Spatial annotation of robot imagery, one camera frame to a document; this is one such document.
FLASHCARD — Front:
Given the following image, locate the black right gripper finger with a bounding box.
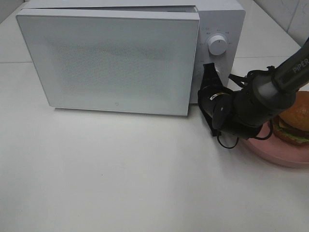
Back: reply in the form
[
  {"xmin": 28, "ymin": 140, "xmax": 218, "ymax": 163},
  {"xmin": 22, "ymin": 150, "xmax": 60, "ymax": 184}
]
[{"xmin": 202, "ymin": 63, "xmax": 223, "ymax": 88}]

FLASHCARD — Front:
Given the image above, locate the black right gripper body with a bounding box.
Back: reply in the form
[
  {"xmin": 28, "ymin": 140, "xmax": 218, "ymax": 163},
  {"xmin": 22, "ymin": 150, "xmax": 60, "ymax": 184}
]
[{"xmin": 197, "ymin": 85, "xmax": 236, "ymax": 137}]

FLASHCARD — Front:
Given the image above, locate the burger with lettuce and cheese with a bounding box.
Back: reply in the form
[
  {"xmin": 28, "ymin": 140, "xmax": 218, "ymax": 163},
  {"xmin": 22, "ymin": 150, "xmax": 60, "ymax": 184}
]
[{"xmin": 273, "ymin": 91, "xmax": 309, "ymax": 146}]

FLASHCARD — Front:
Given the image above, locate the pink round plate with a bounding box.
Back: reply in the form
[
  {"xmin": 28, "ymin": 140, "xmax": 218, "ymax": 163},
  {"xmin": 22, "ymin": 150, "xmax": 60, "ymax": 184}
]
[{"xmin": 242, "ymin": 117, "xmax": 309, "ymax": 168}]

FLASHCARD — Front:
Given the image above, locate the white microwave door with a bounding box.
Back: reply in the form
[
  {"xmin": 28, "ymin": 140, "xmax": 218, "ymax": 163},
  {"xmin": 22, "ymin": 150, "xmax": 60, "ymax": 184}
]
[{"xmin": 16, "ymin": 8, "xmax": 199, "ymax": 116}]

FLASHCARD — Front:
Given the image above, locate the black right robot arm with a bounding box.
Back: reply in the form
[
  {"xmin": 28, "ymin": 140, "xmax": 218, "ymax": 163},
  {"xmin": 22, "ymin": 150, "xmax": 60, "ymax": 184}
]
[{"xmin": 197, "ymin": 42, "xmax": 309, "ymax": 140}]

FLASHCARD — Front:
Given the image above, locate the upper white microwave knob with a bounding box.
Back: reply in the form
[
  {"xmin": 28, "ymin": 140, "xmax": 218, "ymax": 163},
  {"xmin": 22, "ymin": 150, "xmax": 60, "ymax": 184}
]
[{"xmin": 208, "ymin": 35, "xmax": 227, "ymax": 56}]

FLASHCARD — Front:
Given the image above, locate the white microwave oven body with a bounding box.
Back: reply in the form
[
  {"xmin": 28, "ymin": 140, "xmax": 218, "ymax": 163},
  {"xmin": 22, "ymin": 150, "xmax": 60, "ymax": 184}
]
[{"xmin": 20, "ymin": 0, "xmax": 245, "ymax": 106}]

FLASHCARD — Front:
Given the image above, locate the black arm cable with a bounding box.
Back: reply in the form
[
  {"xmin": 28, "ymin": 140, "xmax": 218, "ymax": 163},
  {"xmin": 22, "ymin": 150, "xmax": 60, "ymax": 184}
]
[{"xmin": 216, "ymin": 66, "xmax": 276, "ymax": 148}]

